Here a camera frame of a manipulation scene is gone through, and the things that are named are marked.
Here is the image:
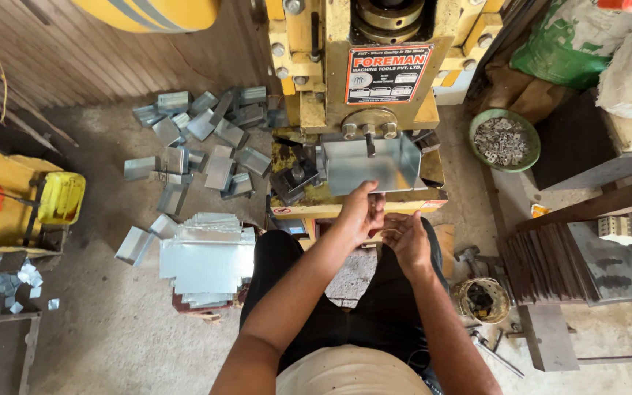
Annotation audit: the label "stack of flat metal sheets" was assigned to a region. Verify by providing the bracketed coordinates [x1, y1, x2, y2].
[159, 212, 257, 309]

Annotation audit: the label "pile of bent metal channels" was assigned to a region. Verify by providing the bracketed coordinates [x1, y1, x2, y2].
[123, 85, 290, 216]

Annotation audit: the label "brown cloth sack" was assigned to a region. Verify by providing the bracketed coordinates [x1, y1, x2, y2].
[472, 57, 575, 126]

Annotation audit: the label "pile of small metal offcuts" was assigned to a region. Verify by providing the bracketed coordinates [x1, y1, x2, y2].
[0, 255, 60, 316]

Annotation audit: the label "stack of dark metal plates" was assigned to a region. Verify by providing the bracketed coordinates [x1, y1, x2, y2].
[498, 221, 632, 307]

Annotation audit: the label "green round bowl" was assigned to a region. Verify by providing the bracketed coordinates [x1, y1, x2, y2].
[469, 108, 542, 174]

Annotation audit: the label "person's left hand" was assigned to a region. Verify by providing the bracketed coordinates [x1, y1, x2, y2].
[335, 180, 387, 249]

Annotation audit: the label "grey steel beam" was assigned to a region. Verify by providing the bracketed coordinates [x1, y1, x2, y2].
[518, 303, 581, 373]

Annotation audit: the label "yellow plastic container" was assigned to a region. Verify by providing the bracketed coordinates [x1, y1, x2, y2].
[37, 171, 87, 226]

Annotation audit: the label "heap of small metal parts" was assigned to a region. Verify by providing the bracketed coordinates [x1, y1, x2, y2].
[474, 117, 531, 166]

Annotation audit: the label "person's right hand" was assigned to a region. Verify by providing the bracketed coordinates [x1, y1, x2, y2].
[380, 211, 433, 275]

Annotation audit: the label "yellow power press machine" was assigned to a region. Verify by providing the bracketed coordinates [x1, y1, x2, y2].
[264, 0, 508, 221]

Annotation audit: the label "white ribbed block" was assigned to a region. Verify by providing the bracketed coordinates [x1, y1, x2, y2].
[597, 215, 632, 247]

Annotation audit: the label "metal hammer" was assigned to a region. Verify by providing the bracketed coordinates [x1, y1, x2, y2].
[452, 245, 493, 277]

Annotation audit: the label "dark wooden workbench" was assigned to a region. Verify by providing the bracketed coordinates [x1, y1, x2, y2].
[529, 88, 632, 192]

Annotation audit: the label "rusty tin can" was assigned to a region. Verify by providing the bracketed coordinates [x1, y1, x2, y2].
[452, 276, 512, 326]

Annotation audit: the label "bent sheet metal tray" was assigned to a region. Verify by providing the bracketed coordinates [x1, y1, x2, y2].
[320, 133, 428, 196]

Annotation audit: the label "grey metal frame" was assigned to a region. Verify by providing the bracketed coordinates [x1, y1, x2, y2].
[0, 312, 43, 395]

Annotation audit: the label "yellow striped cylinder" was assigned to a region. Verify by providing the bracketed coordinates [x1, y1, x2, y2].
[71, 0, 222, 35]

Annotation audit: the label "bent metal channel piece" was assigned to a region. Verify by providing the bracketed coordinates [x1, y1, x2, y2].
[114, 225, 156, 267]
[148, 213, 178, 240]

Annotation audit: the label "person's black trousers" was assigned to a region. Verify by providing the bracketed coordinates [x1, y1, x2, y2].
[238, 217, 452, 380]

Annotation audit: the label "green woven sack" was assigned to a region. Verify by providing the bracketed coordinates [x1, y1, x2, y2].
[509, 0, 632, 91]

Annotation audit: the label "low wooden stool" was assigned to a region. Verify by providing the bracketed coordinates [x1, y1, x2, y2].
[171, 288, 248, 326]

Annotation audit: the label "long metal wrench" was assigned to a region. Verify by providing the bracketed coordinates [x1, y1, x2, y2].
[469, 329, 526, 379]

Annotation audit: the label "white woven sack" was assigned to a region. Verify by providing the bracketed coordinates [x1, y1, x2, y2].
[596, 14, 632, 120]

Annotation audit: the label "person's beige shirt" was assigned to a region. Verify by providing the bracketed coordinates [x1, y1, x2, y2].
[275, 344, 433, 395]

